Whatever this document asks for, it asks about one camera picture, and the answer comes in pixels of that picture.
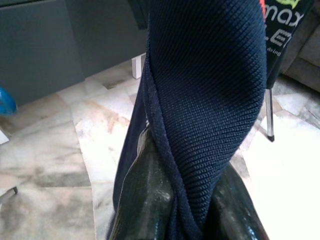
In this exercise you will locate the silver metal clothes rack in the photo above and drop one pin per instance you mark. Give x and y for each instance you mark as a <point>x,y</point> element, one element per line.
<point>270,112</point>

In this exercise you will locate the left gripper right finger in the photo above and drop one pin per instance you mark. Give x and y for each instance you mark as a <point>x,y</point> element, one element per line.
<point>232,205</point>

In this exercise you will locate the navy garment with orange stripe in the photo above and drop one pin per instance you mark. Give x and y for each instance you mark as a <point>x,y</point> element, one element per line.
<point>205,87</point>

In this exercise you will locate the red bucket with teal bag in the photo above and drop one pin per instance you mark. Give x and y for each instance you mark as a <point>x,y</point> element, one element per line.
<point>6,101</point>

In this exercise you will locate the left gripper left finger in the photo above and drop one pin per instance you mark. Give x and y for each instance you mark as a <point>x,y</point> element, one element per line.
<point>150,200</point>

